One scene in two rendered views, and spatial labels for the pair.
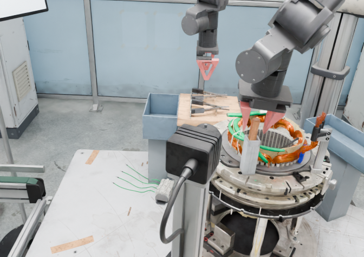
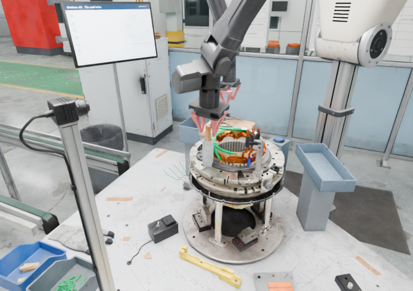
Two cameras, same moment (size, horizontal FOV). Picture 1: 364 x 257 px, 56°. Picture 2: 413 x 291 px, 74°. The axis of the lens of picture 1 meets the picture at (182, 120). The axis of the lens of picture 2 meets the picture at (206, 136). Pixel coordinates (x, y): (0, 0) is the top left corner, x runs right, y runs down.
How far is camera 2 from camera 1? 45 cm
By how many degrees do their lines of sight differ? 22
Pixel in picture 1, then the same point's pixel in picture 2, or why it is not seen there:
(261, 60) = (178, 78)
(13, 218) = not seen: hidden behind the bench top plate
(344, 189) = (316, 205)
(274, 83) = (206, 98)
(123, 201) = (163, 182)
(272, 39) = (191, 65)
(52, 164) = not seen: hidden behind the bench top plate
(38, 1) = (150, 51)
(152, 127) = (184, 134)
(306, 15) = (211, 50)
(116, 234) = (147, 200)
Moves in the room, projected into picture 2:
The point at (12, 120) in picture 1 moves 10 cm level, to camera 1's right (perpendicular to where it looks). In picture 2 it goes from (151, 131) to (158, 133)
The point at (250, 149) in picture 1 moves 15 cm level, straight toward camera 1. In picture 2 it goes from (204, 147) to (169, 169)
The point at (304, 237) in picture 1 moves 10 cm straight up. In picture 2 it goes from (272, 234) to (275, 213)
